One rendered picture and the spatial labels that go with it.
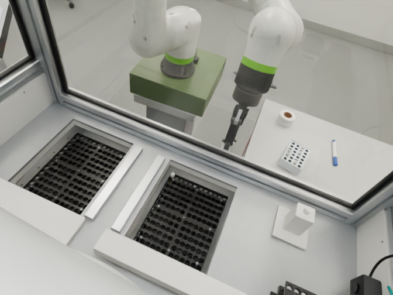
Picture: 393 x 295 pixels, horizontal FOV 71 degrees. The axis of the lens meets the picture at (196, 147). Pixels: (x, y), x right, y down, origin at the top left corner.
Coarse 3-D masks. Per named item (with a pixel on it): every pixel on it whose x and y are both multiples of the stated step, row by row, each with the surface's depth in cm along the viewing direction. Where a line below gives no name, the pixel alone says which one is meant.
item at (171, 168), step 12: (168, 168) 87; (168, 180) 86; (180, 180) 86; (192, 180) 87; (204, 180) 88; (156, 192) 82; (228, 192) 86; (228, 204) 83; (144, 216) 77; (132, 228) 72; (216, 228) 78; (216, 240) 76; (204, 264) 71
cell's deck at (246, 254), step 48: (48, 144) 75; (144, 144) 79; (240, 192) 74; (96, 240) 60; (240, 240) 65; (336, 240) 69; (144, 288) 56; (240, 288) 59; (288, 288) 60; (336, 288) 62
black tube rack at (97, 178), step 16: (80, 144) 84; (64, 160) 80; (80, 160) 78; (96, 160) 79; (112, 160) 79; (48, 176) 73; (64, 176) 77; (80, 176) 77; (96, 176) 75; (32, 192) 70; (48, 192) 70; (64, 192) 74; (80, 192) 72; (96, 192) 72; (80, 208) 69
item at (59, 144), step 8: (72, 128) 85; (80, 128) 89; (64, 136) 83; (72, 136) 87; (88, 136) 91; (96, 136) 92; (56, 144) 81; (64, 144) 84; (112, 144) 91; (120, 144) 92; (48, 152) 79; (56, 152) 82; (40, 160) 77; (48, 160) 80; (32, 168) 75; (40, 168) 78; (48, 168) 81; (24, 176) 73; (32, 176) 76; (16, 184) 71; (24, 184) 74
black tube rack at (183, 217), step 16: (160, 192) 75; (176, 192) 76; (192, 192) 81; (160, 208) 72; (176, 208) 73; (192, 208) 74; (208, 208) 75; (144, 224) 69; (160, 224) 70; (176, 224) 71; (192, 224) 71; (208, 224) 75; (144, 240) 66; (160, 240) 67; (176, 240) 71; (192, 240) 69; (208, 240) 72; (176, 256) 68; (192, 256) 66
